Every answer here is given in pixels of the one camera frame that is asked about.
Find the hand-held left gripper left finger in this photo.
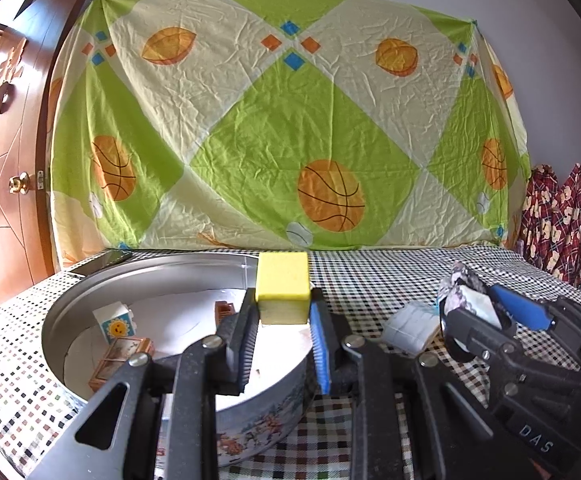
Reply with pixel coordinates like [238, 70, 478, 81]
[28, 287, 262, 480]

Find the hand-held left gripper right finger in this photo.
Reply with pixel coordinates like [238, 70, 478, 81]
[309, 297, 526, 480]

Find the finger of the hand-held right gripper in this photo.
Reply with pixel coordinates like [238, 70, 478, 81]
[489, 284, 581, 335]
[441, 307, 521, 367]

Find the patterned packet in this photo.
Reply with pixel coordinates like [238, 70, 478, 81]
[435, 262, 509, 333]

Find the round metal tin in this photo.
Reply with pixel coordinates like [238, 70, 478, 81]
[42, 251, 316, 468]

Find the yellow toy block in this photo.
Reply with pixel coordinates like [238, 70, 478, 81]
[254, 251, 313, 325]

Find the long brown toy block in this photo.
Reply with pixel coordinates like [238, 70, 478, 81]
[89, 337, 156, 393]

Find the white toy block sun print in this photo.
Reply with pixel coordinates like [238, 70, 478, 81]
[93, 301, 138, 346]

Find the white plastic packet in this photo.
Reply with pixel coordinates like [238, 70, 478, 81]
[381, 301, 444, 358]

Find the checkered tablecloth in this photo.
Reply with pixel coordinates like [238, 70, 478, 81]
[0, 245, 581, 480]

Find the red floral cloth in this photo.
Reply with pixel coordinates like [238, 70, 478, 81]
[513, 162, 581, 286]

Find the black smartphone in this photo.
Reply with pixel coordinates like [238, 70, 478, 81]
[67, 248, 134, 278]

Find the basketball print bed sheet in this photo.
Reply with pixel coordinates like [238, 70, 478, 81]
[48, 0, 531, 271]

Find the wooden door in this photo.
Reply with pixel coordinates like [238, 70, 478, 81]
[0, 0, 111, 311]

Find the wooden door ornament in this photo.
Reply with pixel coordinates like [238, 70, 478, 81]
[0, 40, 26, 121]

